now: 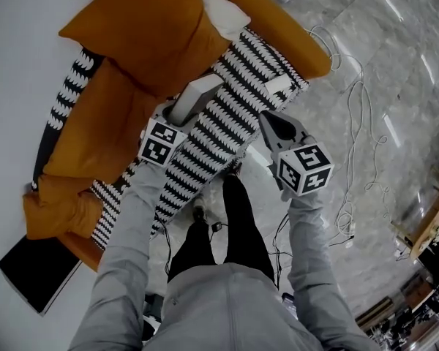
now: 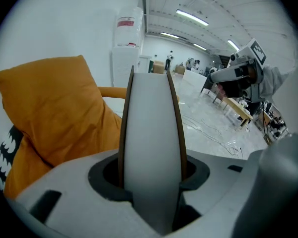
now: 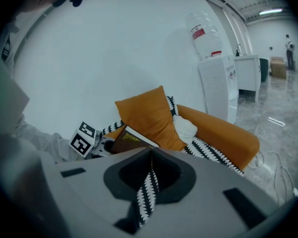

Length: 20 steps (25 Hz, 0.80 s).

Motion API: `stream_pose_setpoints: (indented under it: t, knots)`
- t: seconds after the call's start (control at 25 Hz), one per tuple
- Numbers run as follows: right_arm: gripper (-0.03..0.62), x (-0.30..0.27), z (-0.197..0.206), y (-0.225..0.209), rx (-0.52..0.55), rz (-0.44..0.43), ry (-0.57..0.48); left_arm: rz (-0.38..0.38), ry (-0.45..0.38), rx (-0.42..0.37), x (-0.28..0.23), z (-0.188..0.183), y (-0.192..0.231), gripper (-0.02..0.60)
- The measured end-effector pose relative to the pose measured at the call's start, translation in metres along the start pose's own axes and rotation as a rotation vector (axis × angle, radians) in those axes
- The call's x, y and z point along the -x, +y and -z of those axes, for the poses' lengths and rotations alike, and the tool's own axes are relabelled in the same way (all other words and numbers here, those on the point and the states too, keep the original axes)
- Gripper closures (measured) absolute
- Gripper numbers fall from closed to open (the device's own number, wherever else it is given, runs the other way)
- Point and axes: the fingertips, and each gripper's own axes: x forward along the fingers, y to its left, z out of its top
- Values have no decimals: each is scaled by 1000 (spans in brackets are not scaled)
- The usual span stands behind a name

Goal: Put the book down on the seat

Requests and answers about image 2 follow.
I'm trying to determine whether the white cable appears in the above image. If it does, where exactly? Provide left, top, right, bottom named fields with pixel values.
left=182, top=114, right=243, bottom=156

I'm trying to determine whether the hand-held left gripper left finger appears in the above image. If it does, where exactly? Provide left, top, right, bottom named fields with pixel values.
left=6, top=149, right=162, bottom=238

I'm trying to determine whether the white book brown cover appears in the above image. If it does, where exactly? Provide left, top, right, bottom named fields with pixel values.
left=118, top=65, right=187, bottom=236

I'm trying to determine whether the wooden table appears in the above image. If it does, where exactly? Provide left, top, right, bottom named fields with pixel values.
left=218, top=96, right=254, bottom=131

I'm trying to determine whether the square orange cushion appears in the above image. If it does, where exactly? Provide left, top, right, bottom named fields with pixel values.
left=0, top=55, right=123, bottom=169

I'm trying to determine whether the large cardboard box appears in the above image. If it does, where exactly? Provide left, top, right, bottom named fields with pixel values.
left=152, top=60, right=165, bottom=74

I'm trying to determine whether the person's right forearm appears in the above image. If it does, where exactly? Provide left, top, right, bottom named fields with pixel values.
left=259, top=64, right=297, bottom=104

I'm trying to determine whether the cluttered metal shelf cart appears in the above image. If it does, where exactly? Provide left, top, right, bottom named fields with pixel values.
left=254, top=101, right=290, bottom=144

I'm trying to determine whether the black white striped blanket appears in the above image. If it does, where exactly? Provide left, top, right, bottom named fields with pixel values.
left=0, top=124, right=24, bottom=191

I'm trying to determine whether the white table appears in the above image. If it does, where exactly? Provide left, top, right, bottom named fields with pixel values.
left=183, top=69, right=208, bottom=84

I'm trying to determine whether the long orange back cushion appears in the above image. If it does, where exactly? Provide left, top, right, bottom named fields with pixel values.
left=3, top=132, right=53, bottom=199

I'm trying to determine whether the tall white cabinet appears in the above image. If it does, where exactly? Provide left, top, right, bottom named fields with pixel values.
left=111, top=46, right=141, bottom=88

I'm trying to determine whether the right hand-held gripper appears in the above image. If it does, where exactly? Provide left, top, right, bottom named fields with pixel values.
left=209, top=38, right=267, bottom=103

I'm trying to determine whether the white pillow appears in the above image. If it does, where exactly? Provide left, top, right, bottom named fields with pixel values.
left=101, top=97, right=127, bottom=119

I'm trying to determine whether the white bag red label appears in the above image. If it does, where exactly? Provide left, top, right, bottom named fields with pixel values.
left=115, top=6, right=145, bottom=48

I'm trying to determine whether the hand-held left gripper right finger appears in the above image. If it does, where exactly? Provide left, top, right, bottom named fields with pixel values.
left=170, top=149, right=264, bottom=238

